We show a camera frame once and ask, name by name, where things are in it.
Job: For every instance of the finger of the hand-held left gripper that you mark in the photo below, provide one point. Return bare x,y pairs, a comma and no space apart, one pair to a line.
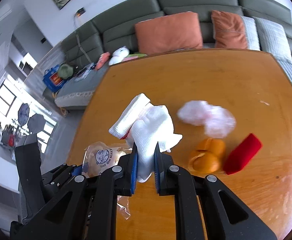
76,171

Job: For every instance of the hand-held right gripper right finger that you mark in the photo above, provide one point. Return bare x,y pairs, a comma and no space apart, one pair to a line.
157,171

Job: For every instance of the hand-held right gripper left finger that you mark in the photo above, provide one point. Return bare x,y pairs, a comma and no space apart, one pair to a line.
134,166

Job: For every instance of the bread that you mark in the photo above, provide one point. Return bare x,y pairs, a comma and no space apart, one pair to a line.
103,156

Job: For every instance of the white knit glove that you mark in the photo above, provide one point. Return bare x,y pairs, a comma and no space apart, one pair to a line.
151,130

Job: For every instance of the black office chair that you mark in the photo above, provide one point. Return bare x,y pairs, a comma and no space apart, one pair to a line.
28,160

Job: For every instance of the orange mandarin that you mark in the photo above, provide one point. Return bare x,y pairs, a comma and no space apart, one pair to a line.
206,160

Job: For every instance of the grey umbrella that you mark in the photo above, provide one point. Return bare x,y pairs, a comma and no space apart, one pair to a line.
24,113
36,123

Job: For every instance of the bag of pink shredded paper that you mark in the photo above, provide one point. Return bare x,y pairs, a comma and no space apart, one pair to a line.
198,115

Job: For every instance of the grey quilted sofa cover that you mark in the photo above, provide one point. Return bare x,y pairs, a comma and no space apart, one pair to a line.
78,92

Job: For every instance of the red box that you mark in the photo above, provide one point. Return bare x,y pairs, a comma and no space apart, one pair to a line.
241,155

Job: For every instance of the blue shopping bag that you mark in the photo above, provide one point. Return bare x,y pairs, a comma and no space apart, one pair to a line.
52,81

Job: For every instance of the large window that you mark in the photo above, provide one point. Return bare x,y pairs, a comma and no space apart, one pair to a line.
8,100

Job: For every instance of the clear plastic wrapper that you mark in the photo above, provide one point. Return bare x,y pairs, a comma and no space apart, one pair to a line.
84,72

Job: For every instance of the green hat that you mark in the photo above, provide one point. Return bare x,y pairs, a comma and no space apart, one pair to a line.
65,71

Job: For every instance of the pink plush toy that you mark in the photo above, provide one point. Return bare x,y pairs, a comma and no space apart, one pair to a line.
102,60

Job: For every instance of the white plush toy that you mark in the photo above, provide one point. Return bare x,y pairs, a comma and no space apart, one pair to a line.
118,55

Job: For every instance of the large orange cushion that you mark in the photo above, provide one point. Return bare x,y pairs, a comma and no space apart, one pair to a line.
168,32

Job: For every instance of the small orange cushion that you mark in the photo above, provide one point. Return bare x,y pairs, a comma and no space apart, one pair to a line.
228,30

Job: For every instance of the grey checked cushion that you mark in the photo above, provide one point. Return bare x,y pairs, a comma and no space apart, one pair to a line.
273,37
252,35

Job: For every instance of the black wall switch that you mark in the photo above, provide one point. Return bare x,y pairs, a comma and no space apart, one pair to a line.
42,40

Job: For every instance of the wall socket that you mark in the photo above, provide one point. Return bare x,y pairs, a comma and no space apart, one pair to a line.
81,11

